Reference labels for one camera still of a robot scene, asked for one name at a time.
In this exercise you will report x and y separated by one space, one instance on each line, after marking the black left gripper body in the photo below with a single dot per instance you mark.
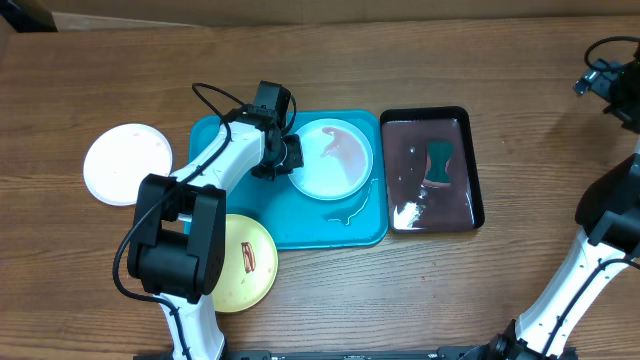
289 158

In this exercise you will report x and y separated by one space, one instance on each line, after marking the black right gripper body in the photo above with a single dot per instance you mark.
622 92

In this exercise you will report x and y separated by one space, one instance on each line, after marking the light blue plate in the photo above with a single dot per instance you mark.
337 159

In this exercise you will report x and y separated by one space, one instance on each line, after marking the yellow plate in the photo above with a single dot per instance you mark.
250 265

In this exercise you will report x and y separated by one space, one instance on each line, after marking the green scrub sponge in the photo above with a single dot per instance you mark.
439 154

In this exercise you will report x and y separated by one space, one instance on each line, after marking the white plate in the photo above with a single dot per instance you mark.
119 159

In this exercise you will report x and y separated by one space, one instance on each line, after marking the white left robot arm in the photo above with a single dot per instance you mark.
173 255

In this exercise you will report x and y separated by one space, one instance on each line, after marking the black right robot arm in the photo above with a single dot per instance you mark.
607 242

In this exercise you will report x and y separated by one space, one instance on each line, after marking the black water tray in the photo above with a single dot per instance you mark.
414 206

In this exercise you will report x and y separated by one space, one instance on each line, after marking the cardboard backboard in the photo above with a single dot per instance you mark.
40 15

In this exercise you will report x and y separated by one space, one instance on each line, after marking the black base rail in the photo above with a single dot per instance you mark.
443 353

